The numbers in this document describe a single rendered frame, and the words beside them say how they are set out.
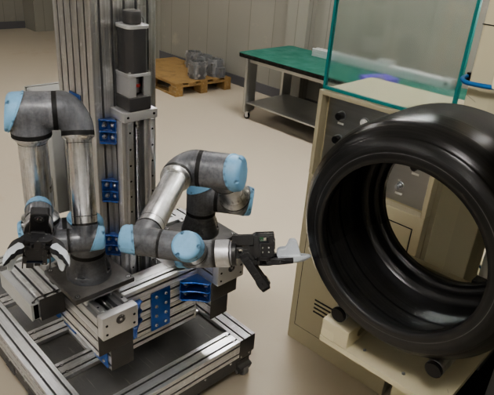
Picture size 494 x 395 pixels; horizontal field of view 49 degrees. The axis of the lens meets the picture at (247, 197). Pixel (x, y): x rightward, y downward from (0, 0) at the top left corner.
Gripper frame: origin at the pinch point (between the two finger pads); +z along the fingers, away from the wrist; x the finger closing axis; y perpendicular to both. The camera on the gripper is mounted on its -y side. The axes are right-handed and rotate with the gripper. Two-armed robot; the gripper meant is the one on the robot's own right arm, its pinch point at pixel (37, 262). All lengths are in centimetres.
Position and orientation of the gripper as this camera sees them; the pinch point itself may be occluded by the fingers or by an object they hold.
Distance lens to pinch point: 142.5
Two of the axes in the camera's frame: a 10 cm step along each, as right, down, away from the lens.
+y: -2.0, 9.0, 3.9
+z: 3.1, 4.4, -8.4
